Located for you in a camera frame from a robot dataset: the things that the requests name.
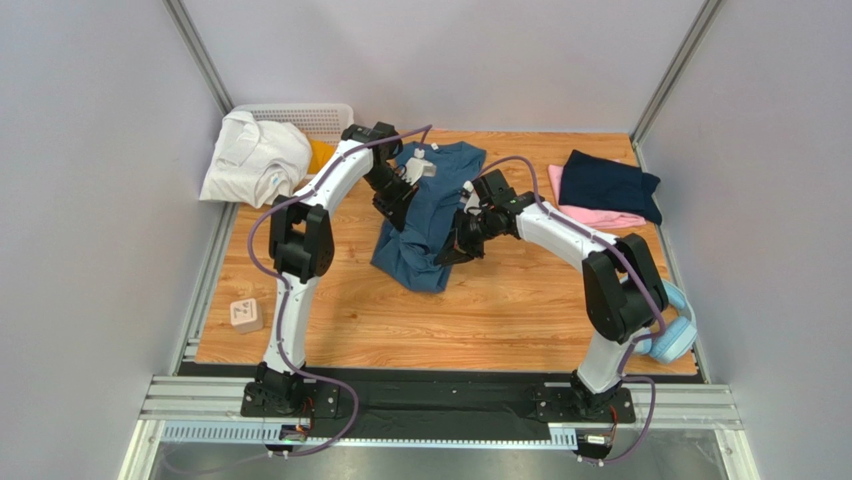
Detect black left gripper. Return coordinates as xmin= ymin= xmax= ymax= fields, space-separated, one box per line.
xmin=364 ymin=164 xmax=421 ymax=232

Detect teal blue t shirt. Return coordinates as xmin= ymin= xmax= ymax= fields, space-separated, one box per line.
xmin=371 ymin=142 xmax=487 ymax=294

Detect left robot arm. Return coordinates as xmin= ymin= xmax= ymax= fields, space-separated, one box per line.
xmin=241 ymin=122 xmax=418 ymax=417

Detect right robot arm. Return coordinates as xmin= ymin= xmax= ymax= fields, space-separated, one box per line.
xmin=434 ymin=170 xmax=669 ymax=419

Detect orange t shirt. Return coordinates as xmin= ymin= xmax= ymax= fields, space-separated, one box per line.
xmin=308 ymin=138 xmax=336 ymax=175

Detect white plastic laundry basket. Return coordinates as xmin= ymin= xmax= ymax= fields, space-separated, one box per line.
xmin=233 ymin=103 xmax=354 ymax=148

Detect white t shirt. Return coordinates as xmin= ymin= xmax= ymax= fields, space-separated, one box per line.
xmin=199 ymin=111 xmax=312 ymax=208

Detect pink folded t shirt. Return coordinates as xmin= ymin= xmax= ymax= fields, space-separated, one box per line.
xmin=547 ymin=165 xmax=646 ymax=230

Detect navy folded t shirt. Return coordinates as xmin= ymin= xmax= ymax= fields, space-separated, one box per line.
xmin=558 ymin=150 xmax=663 ymax=225

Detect white power adapter cube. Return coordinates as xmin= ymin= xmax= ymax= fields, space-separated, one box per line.
xmin=229 ymin=298 xmax=264 ymax=335

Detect light blue headphones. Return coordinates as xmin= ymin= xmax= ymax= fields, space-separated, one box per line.
xmin=633 ymin=280 xmax=697 ymax=364

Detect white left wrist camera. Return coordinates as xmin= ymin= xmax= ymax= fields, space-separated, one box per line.
xmin=401 ymin=148 xmax=437 ymax=185

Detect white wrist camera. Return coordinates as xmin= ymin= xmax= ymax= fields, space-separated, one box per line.
xmin=460 ymin=181 xmax=480 ymax=212
xmin=401 ymin=148 xmax=437 ymax=185

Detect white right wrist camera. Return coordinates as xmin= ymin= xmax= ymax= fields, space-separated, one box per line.
xmin=460 ymin=181 xmax=480 ymax=212

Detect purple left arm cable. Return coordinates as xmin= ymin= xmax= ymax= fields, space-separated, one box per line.
xmin=246 ymin=124 xmax=434 ymax=461

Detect left aluminium frame post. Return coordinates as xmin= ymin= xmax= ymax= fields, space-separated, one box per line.
xmin=162 ymin=0 xmax=234 ymax=115

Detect aluminium frame post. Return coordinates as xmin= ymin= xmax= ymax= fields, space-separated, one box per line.
xmin=162 ymin=0 xmax=234 ymax=115
xmin=630 ymin=0 xmax=725 ymax=148

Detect right aluminium frame post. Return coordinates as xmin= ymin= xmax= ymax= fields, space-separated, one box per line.
xmin=630 ymin=0 xmax=725 ymax=148

